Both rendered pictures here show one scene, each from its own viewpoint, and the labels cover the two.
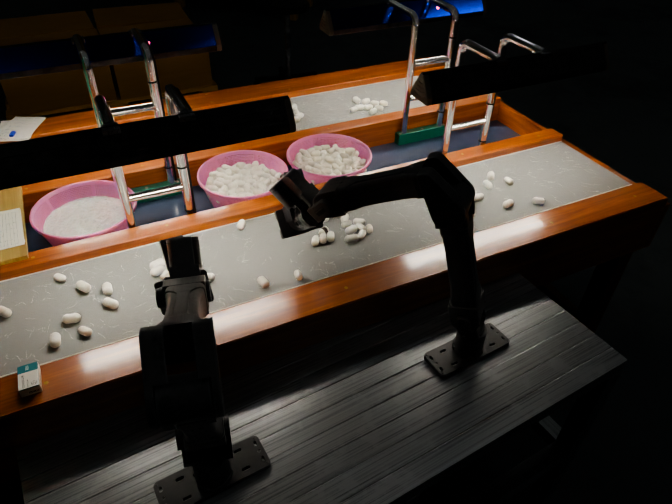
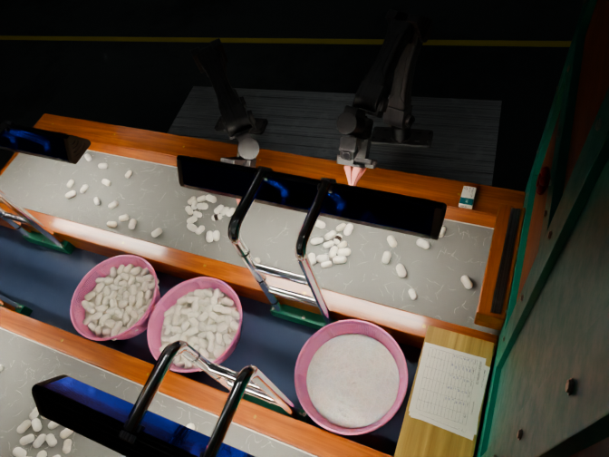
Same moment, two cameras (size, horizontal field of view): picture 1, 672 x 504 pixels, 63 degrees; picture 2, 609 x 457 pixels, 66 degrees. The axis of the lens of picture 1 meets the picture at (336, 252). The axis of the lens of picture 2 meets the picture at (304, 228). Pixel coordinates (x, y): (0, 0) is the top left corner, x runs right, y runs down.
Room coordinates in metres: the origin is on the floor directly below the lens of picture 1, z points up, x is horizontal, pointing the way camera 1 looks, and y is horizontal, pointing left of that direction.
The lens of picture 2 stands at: (1.30, 0.98, 1.88)
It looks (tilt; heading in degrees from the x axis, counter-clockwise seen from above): 56 degrees down; 246
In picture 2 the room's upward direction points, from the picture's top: 21 degrees counter-clockwise
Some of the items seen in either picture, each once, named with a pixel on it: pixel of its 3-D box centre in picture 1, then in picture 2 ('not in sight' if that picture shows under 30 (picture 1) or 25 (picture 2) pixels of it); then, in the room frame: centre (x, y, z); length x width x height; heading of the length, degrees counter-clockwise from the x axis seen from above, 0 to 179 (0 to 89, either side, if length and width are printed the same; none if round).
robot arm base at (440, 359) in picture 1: (470, 338); (237, 118); (0.82, -0.30, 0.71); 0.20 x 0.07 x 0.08; 122
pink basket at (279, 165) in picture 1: (244, 185); (200, 327); (1.39, 0.28, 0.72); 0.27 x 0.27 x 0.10
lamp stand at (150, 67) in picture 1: (128, 119); (231, 422); (1.45, 0.61, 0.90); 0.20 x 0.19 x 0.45; 117
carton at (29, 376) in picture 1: (29, 379); (468, 197); (0.63, 0.56, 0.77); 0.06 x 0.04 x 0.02; 27
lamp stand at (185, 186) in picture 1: (158, 189); (301, 257); (1.09, 0.42, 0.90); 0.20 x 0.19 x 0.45; 117
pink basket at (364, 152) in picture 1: (329, 166); (121, 301); (1.52, 0.03, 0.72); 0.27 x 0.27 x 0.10
